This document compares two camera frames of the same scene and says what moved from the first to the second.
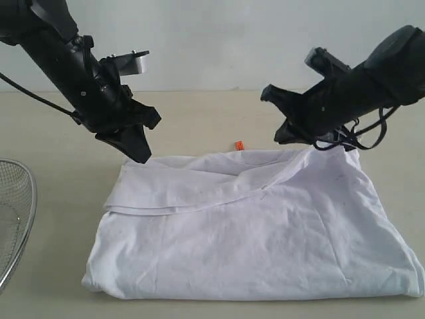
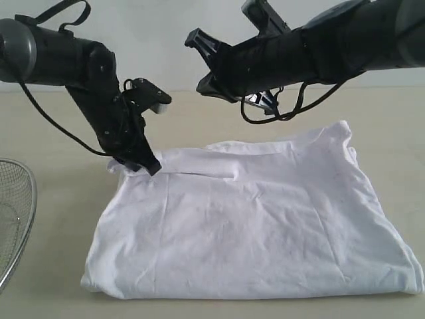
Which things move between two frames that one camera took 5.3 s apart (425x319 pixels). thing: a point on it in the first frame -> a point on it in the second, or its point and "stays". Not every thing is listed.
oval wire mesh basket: x=18 y=204 stays
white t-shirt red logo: x=252 y=225 stays
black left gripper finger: x=133 y=141 -> x=148 y=161
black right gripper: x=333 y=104 -> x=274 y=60
